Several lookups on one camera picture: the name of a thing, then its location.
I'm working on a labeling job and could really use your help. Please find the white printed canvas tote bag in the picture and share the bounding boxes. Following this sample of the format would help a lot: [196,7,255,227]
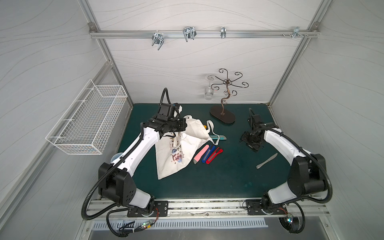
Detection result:
[155,115,219,180]

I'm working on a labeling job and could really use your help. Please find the red utility knife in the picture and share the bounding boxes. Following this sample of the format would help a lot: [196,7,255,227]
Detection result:
[206,148,223,165]

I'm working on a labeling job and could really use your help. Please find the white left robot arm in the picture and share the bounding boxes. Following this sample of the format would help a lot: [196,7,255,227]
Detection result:
[98,103,187,209]

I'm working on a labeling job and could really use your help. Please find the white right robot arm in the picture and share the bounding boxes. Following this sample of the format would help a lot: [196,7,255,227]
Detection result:
[240,111,333,212]

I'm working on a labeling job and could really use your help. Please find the teal utility knife left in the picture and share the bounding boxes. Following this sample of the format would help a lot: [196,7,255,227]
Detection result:
[210,135,227,141]

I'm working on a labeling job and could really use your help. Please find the blue utility knife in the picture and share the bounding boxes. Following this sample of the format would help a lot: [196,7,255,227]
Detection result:
[202,145,216,163]

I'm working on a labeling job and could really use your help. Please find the pink utility knife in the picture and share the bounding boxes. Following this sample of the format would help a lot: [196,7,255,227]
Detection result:
[193,145,210,164]

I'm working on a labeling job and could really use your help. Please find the silver letter opener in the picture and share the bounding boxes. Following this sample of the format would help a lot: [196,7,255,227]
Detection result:
[256,153,278,169]

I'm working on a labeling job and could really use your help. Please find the bronze scroll hanger stand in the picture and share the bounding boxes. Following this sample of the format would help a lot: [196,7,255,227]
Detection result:
[209,68,249,125]

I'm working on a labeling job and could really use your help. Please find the green table mat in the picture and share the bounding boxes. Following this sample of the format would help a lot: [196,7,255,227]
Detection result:
[103,103,304,199]

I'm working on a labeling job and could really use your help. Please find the clear glass bottle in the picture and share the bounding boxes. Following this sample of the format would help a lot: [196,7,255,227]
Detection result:
[204,75,215,101]

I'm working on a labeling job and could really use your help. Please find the light blue plastic cup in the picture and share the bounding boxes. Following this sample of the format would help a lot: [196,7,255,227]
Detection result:
[111,153,123,163]

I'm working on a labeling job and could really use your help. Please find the metal clamp far left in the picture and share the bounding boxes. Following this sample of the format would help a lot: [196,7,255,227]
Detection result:
[152,32,165,51]

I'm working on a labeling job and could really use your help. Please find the metal clamp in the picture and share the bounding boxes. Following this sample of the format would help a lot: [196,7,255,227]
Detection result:
[221,27,227,39]
[183,27,197,42]
[152,32,165,51]
[282,27,309,39]

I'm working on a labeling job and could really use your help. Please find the metal clamp right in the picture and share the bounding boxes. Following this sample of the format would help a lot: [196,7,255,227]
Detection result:
[282,27,309,39]

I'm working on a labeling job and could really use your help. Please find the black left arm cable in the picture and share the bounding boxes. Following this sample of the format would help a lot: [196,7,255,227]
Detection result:
[80,87,173,238]

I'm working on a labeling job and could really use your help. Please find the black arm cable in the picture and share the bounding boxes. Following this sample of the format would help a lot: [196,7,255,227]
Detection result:
[80,87,173,238]
[248,107,334,235]

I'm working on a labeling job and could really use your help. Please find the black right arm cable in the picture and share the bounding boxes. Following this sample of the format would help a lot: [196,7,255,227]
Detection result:
[248,107,334,235]

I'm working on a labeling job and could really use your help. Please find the white wire basket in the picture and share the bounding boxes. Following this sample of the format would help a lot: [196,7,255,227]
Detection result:
[46,80,128,155]

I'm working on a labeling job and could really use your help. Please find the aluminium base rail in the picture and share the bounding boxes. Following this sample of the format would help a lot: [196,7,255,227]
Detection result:
[85,196,331,223]

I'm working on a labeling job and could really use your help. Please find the aluminium top rail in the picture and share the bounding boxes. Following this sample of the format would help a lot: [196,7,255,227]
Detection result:
[90,29,320,39]

